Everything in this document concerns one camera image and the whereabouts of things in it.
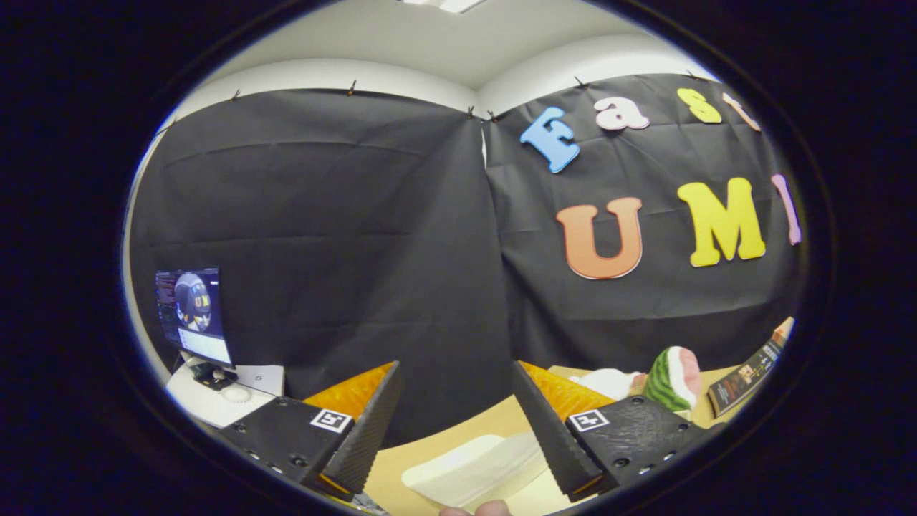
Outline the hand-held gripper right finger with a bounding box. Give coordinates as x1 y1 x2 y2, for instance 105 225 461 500
511 361 707 503

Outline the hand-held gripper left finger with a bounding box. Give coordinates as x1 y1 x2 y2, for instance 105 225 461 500
219 362 403 501

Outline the grey fabric storage box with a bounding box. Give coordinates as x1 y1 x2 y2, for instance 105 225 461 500
400 430 574 516

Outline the white plush toy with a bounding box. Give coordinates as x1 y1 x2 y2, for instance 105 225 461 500
572 368 647 401

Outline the watermelon slice plush toy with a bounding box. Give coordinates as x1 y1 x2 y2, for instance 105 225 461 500
643 346 703 413

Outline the white side table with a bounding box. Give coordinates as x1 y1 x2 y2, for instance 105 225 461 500
165 355 287 431

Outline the black monitor stand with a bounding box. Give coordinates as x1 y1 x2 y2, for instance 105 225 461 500
189 360 239 392

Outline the black backdrop cloth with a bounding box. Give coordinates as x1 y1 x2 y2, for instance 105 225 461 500
128 72 803 449

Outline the black cover book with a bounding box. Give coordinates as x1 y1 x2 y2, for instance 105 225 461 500
708 340 786 419

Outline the computer monitor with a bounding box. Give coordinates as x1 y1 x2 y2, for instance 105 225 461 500
155 268 234 367

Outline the ceiling light panel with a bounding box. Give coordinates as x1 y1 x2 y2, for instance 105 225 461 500
401 0 488 14

